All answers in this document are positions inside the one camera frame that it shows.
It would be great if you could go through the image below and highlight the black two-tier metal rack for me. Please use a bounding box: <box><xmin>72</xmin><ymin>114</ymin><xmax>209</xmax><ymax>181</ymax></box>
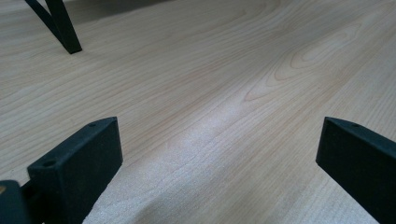
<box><xmin>24</xmin><ymin>0</ymin><xmax>83</xmax><ymax>55</ymax></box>

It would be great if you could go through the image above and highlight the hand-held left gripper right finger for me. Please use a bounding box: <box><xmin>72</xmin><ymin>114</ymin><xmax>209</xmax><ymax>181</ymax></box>
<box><xmin>315</xmin><ymin>116</ymin><xmax>396</xmax><ymax>224</ymax></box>

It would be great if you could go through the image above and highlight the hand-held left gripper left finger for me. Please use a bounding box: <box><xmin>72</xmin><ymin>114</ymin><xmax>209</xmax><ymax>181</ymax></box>
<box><xmin>26</xmin><ymin>116</ymin><xmax>124</xmax><ymax>224</ymax></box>

